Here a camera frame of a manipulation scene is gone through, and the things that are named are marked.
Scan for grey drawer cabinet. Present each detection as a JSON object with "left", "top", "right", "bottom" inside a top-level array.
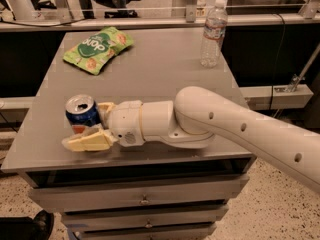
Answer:
[{"left": 2, "top": 28, "right": 254, "bottom": 240}]

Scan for top grey drawer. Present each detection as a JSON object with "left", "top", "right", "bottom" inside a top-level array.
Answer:
[{"left": 29, "top": 174, "right": 249, "bottom": 212}]

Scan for middle grey drawer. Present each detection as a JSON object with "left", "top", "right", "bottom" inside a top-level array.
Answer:
[{"left": 62, "top": 204, "right": 228, "bottom": 232}]

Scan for clear plastic water bottle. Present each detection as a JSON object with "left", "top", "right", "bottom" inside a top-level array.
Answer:
[{"left": 200, "top": 0, "right": 228, "bottom": 68}]

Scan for grey metal rail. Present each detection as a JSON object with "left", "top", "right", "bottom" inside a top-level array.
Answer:
[{"left": 0, "top": 13, "right": 320, "bottom": 32}]

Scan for green rice chip bag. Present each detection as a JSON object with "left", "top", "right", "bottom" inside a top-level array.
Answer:
[{"left": 63, "top": 27, "right": 134, "bottom": 75}]

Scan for black cable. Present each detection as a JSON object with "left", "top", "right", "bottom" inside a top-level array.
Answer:
[{"left": 268, "top": 13, "right": 287, "bottom": 112}]

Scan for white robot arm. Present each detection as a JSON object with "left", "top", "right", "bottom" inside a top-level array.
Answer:
[{"left": 62, "top": 86, "right": 320, "bottom": 193}]

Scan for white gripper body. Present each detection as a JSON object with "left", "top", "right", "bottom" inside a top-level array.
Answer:
[{"left": 107, "top": 100, "right": 144, "bottom": 147}]

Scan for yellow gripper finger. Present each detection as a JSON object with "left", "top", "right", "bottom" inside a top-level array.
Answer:
[
  {"left": 98, "top": 102, "right": 116, "bottom": 126},
  {"left": 62, "top": 124, "right": 118, "bottom": 152}
]

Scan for blue pepsi can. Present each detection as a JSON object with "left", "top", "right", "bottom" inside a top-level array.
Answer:
[{"left": 65, "top": 94, "right": 101, "bottom": 134}]

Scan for grey side shelf bracket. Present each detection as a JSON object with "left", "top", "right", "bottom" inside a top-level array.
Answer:
[{"left": 240, "top": 84, "right": 313, "bottom": 110}]

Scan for black shoe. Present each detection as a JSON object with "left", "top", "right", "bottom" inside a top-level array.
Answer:
[{"left": 30, "top": 210, "right": 54, "bottom": 240}]

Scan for bottom grey drawer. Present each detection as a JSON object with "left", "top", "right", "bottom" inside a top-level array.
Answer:
[{"left": 79, "top": 223, "right": 216, "bottom": 240}]

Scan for grey drawer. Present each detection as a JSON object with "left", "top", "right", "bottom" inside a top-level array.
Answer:
[
  {"left": 79, "top": 223, "right": 216, "bottom": 240},
  {"left": 29, "top": 174, "right": 249, "bottom": 212},
  {"left": 62, "top": 204, "right": 228, "bottom": 232}
]

